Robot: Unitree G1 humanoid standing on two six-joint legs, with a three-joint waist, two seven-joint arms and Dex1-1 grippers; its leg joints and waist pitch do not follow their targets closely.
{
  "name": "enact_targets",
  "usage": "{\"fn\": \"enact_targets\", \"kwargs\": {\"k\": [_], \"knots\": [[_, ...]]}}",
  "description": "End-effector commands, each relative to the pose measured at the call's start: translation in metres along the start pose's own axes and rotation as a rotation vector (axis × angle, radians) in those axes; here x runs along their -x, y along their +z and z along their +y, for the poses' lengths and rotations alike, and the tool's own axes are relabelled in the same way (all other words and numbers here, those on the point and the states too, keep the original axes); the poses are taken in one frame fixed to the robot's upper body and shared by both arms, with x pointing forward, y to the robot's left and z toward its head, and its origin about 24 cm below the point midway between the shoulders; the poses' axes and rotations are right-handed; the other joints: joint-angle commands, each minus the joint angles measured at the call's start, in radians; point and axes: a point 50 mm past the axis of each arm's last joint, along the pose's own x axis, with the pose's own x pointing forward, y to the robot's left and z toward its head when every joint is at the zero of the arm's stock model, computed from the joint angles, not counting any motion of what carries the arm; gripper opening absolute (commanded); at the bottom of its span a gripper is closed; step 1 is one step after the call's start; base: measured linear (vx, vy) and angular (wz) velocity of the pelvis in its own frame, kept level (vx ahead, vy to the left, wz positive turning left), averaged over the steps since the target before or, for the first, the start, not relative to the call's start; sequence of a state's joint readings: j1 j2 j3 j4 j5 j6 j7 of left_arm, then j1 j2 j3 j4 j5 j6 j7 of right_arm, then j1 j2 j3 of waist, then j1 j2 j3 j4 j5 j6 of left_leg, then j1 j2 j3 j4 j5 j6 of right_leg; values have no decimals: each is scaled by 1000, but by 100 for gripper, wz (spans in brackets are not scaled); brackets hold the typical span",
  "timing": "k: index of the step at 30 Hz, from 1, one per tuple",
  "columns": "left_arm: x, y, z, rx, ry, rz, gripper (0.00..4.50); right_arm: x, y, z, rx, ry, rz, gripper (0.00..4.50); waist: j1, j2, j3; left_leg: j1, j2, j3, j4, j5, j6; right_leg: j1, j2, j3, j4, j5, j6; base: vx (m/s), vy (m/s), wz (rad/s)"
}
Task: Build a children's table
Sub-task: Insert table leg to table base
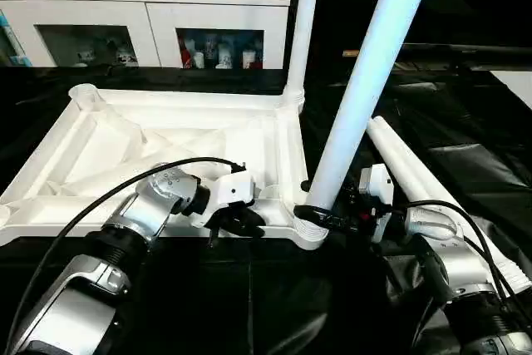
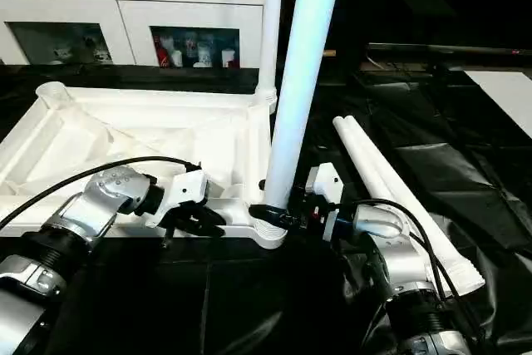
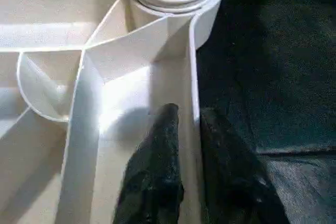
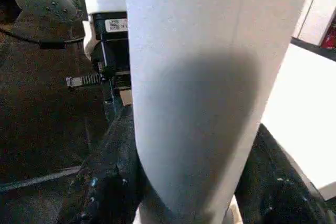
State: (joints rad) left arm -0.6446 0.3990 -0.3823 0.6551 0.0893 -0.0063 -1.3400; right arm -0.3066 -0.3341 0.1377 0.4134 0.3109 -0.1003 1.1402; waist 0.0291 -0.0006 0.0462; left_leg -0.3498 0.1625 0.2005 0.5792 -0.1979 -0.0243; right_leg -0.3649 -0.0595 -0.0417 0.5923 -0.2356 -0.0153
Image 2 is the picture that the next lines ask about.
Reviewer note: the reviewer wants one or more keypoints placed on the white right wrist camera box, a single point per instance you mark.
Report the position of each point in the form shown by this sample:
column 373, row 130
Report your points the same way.
column 324, row 189

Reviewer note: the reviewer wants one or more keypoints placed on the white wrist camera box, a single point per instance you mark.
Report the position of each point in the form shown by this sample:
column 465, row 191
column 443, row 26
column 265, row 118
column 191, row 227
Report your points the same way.
column 179, row 193
column 324, row 189

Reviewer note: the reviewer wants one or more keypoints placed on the dark horizontal rail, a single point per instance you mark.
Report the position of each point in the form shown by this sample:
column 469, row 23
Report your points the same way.
column 449, row 51

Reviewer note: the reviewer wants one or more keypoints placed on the white plastic table leg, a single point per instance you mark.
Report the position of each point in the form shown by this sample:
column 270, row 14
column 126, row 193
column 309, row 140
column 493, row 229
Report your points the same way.
column 299, row 72
column 382, row 180
column 268, row 22
column 416, row 205

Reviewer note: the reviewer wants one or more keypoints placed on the white glass-door cabinet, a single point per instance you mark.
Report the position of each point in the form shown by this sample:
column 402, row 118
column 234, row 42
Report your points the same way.
column 108, row 18

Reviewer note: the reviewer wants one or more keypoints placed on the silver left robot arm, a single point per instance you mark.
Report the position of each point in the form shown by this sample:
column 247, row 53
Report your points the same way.
column 75, row 239

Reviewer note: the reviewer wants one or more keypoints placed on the white plastic table top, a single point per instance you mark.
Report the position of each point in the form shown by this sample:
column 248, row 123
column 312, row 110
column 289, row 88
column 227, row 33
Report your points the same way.
column 125, row 139

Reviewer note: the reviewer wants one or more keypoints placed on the black plastic mat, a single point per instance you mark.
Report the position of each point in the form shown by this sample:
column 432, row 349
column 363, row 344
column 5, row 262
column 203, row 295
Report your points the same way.
column 249, row 305

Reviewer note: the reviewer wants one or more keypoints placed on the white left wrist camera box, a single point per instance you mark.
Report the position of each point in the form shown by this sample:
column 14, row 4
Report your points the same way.
column 179, row 193

